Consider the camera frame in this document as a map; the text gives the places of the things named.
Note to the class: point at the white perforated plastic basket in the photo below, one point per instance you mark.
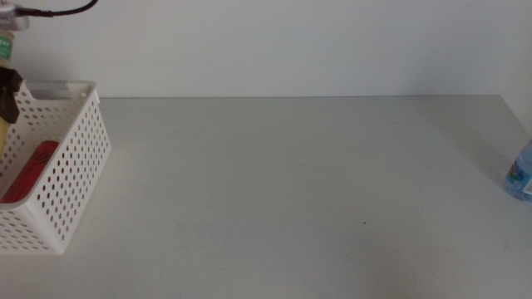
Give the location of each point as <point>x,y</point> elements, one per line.
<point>83,86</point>

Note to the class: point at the clear water bottle blue cap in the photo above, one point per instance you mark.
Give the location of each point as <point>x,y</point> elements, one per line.
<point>521,178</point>

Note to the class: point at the red cola can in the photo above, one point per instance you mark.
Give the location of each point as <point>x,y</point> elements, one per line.
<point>29,178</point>

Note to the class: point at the yellow tea bottle green label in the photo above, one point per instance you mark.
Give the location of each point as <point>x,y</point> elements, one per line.
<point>4,47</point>

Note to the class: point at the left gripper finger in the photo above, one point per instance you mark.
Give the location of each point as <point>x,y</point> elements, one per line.
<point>9,95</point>

